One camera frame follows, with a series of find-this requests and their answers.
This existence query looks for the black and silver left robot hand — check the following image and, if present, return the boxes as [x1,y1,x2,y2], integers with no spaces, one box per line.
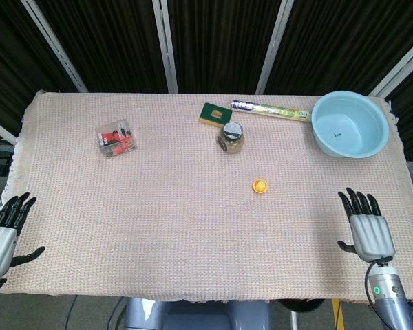
[0,192,46,276]

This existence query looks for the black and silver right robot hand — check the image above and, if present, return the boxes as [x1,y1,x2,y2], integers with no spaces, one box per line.
[337,187,396,264]

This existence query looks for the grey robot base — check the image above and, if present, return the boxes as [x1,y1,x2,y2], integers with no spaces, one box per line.
[123,297,273,330]

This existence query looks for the light blue plastic basin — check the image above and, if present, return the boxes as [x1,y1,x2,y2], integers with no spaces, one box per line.
[310,90,390,160]

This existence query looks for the yellow bottle cap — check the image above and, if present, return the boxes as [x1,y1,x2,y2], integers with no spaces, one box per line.
[251,179,269,195]

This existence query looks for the clear box with red items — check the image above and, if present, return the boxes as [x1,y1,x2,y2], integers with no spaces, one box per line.
[95,117,138,159]

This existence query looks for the cling film roll box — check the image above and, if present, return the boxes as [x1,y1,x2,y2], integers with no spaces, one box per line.
[229,99,313,123]

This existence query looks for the glass jar with black lid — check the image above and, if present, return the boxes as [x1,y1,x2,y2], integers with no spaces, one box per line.
[216,121,245,155]

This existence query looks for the beige woven tablecloth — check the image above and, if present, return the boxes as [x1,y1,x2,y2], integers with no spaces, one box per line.
[0,89,413,305]

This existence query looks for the dark pleated curtain panel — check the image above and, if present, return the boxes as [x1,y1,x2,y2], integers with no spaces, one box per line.
[36,0,169,94]
[0,0,80,138]
[264,0,413,96]
[167,0,283,94]

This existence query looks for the green and yellow sponge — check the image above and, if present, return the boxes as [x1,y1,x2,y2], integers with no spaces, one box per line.
[198,102,233,129]

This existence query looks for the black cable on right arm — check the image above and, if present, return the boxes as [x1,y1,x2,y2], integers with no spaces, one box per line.
[363,256,394,330]

